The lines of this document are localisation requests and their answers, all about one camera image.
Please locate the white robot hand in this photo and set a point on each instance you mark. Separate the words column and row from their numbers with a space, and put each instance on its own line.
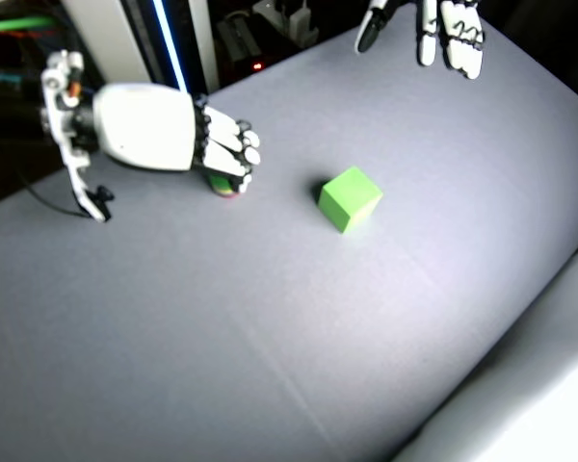
column 462, row 48
column 144, row 125

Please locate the white robot body column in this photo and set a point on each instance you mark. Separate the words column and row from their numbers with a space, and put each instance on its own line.
column 111, row 38

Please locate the green cube block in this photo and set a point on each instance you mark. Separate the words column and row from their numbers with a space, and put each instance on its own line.
column 347, row 197

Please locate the grey table cloth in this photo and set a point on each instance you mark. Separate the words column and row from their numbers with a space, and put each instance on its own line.
column 221, row 337

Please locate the white backdrop sheet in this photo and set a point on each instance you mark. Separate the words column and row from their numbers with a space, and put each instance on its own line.
column 534, row 385

